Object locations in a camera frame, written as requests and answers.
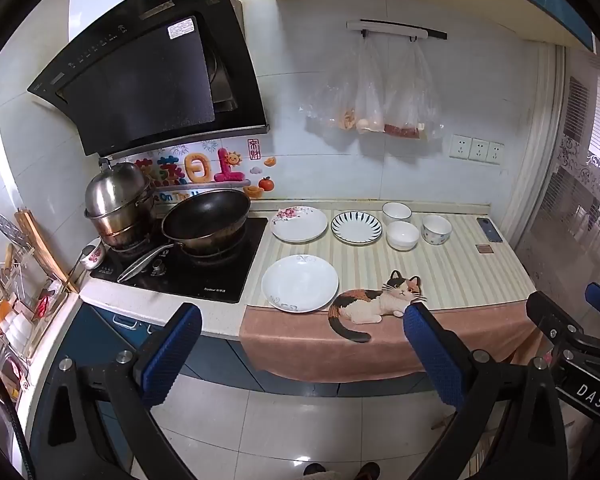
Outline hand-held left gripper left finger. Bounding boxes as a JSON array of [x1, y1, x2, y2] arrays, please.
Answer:
[[30, 302, 203, 480]]

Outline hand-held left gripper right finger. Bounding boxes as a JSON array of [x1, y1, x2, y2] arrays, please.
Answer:
[[402, 302, 571, 480]]

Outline plain white bowl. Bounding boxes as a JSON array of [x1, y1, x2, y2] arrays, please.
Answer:
[[386, 221, 421, 251]]

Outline white bowl with blue rim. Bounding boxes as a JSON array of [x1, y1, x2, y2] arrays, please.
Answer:
[[421, 214, 453, 246]]

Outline white plate with blue leaves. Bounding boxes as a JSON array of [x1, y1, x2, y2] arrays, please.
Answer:
[[330, 210, 383, 244]]

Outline white plate with pink flowers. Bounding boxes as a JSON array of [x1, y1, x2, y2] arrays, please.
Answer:
[[271, 205, 328, 243]]

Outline blue lower cabinet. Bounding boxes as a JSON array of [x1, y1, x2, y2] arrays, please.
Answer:
[[70, 305, 253, 466]]

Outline striped table mat with cat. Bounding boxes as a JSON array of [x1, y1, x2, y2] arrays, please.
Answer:
[[239, 207, 546, 383]]

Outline black gas cooktop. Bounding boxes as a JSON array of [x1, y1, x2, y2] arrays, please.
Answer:
[[90, 216, 270, 304]]

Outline blue smartphone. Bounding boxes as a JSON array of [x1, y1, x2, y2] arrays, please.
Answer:
[[476, 217, 502, 243]]

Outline frosted sliding glass door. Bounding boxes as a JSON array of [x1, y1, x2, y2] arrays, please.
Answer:
[[515, 45, 600, 301]]

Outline small floral bowl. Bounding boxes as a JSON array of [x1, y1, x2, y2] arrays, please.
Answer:
[[80, 242, 104, 269]]

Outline metal spoon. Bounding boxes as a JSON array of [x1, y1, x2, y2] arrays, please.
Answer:
[[69, 244, 96, 281]]

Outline white bowl with black rim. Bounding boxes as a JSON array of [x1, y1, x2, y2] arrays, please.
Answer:
[[382, 202, 413, 226]]

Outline metal dish rack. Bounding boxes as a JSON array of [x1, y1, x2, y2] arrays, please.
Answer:
[[0, 245, 66, 361]]

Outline wooden cutting board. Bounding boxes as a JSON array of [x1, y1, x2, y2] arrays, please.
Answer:
[[15, 210, 79, 293]]

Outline stainless steel steamer pot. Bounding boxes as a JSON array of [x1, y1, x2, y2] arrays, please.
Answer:
[[84, 158, 159, 251]]

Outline metal perforated skimmer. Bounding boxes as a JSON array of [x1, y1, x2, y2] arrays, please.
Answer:
[[0, 209, 28, 251]]

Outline clear plastic bag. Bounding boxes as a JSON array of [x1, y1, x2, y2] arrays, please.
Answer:
[[305, 39, 363, 131], [382, 40, 443, 140], [354, 39, 387, 135]]

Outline black range hood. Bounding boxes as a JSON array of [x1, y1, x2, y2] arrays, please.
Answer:
[[27, 0, 271, 157]]

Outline black wok with metal handle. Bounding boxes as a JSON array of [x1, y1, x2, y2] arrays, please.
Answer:
[[117, 189, 252, 283]]

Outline black cable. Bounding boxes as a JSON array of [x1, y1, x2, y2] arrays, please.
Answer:
[[0, 345, 27, 480]]

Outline colourful wall decals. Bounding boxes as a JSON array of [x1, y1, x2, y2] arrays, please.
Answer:
[[130, 137, 278, 206]]

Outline white wall hook rail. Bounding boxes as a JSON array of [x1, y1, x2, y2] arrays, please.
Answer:
[[346, 19, 448, 42]]

